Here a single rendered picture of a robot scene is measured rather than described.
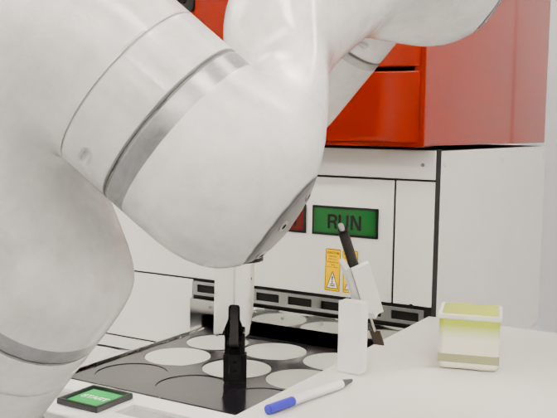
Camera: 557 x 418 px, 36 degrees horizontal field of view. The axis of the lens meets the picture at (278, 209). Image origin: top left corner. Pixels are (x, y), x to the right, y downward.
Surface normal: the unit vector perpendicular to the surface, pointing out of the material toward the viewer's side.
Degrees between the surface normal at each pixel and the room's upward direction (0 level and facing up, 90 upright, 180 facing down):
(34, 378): 129
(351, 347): 90
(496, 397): 0
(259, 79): 38
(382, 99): 90
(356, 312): 90
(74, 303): 97
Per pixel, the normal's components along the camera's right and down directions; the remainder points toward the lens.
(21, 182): 0.71, 0.24
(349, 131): -0.51, 0.07
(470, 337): -0.26, 0.09
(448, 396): 0.01, -1.00
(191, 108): 0.15, -0.26
